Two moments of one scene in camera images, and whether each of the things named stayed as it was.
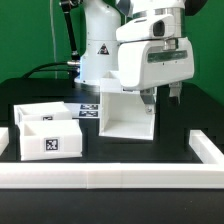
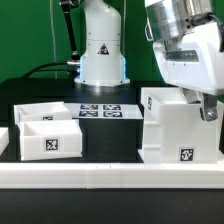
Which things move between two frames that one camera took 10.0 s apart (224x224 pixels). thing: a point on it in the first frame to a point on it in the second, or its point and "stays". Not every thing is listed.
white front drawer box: x=55 y=139 stays
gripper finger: x=149 y=97 to x=192 y=96
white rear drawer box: x=41 y=111 stays
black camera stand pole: x=66 y=5 stays
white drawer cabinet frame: x=123 y=113 to x=175 y=130
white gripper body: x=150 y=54 to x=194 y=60
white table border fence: x=208 y=174 stays
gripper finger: x=175 y=90 to x=209 y=111
